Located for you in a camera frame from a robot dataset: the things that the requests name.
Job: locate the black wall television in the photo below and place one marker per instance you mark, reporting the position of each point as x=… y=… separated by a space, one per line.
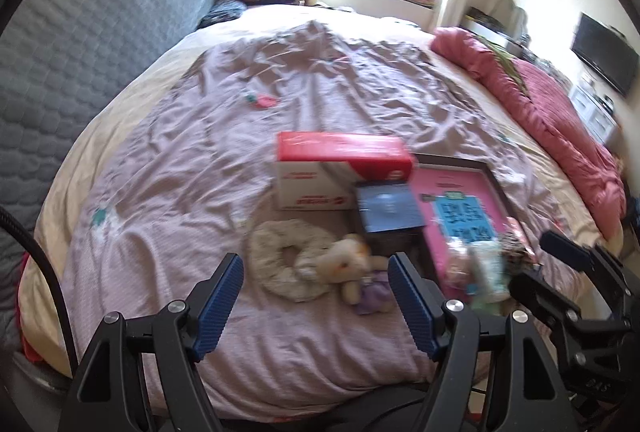
x=607 y=53

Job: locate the green cloth on quilt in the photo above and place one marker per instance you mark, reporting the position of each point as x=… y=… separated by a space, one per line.
x=505 y=59

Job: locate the dark shallow box tray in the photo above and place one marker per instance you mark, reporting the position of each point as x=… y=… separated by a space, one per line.
x=516 y=251

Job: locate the pale green soft item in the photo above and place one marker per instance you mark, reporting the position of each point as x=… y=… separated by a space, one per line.
x=487 y=274

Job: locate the beige round mattress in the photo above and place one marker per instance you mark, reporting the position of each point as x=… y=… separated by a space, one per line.
x=125 y=111

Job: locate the grey quilted headboard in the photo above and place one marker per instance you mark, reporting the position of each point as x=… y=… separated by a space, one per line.
x=62 y=63

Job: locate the fingers of the right gripper seen outside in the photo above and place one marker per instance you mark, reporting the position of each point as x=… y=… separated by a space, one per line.
x=546 y=303

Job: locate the pink quilt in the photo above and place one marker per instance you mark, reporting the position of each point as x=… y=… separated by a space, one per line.
x=549 y=117

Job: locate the red white tissue box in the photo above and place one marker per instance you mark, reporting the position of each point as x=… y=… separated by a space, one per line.
x=318 y=171

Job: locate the pink children's book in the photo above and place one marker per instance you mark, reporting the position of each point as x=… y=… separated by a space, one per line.
x=459 y=202

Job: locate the purple dress teddy bear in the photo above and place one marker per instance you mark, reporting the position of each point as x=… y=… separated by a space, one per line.
x=360 y=277

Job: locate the white drawer cabinet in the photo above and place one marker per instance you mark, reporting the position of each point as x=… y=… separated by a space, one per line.
x=598 y=122

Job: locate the mauve bed sheet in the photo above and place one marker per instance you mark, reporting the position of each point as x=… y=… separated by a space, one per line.
x=277 y=359

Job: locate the dark blue small box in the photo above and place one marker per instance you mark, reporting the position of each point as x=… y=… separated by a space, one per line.
x=389 y=218

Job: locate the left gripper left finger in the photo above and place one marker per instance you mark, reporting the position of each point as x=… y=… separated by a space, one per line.
x=108 y=392

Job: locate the white floral scrunchie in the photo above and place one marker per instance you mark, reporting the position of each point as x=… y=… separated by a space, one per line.
x=283 y=257

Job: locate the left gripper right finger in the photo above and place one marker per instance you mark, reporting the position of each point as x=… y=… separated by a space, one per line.
x=524 y=390

